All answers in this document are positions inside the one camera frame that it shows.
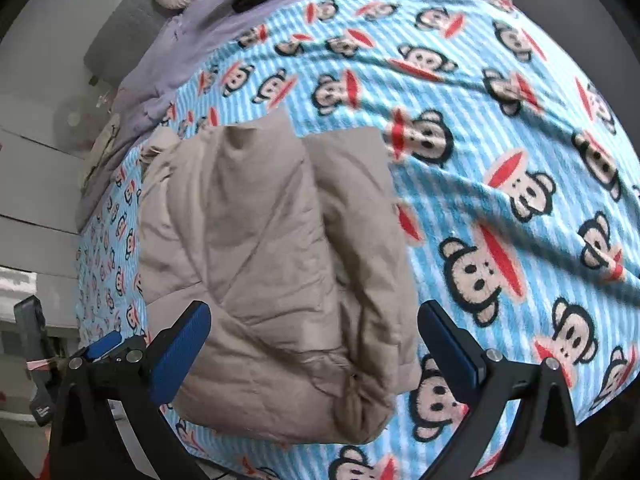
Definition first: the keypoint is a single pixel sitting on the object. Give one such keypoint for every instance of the grey padded headboard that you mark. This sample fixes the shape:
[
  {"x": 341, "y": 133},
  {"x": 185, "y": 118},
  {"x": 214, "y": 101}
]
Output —
[{"x": 125, "y": 35}]

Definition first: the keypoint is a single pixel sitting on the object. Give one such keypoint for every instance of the purple bed sheet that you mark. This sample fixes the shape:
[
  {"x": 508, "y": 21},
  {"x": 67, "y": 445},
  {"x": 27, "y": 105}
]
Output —
[{"x": 200, "y": 45}]

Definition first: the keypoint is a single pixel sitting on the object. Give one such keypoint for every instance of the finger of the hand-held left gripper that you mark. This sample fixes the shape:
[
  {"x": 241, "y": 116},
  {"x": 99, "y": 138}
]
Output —
[{"x": 102, "y": 344}]

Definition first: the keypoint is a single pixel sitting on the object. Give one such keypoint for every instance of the beige quilted puffer coat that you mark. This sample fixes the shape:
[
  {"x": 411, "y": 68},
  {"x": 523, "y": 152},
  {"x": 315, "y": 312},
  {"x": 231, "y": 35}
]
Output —
[{"x": 250, "y": 235}]

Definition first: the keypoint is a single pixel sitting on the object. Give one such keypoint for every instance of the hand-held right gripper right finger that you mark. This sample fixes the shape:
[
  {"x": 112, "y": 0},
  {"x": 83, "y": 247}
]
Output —
[{"x": 450, "y": 350}]

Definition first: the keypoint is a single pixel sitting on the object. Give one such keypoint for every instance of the beige cloth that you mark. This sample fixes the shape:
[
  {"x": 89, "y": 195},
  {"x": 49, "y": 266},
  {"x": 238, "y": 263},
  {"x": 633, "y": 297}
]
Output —
[{"x": 102, "y": 147}]

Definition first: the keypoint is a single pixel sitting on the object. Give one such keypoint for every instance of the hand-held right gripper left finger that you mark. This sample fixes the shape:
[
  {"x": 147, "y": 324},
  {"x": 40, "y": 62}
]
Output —
[{"x": 182, "y": 345}]

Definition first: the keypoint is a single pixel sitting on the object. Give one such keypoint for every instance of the blue striped monkey print blanket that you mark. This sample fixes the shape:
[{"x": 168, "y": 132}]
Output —
[{"x": 500, "y": 135}]

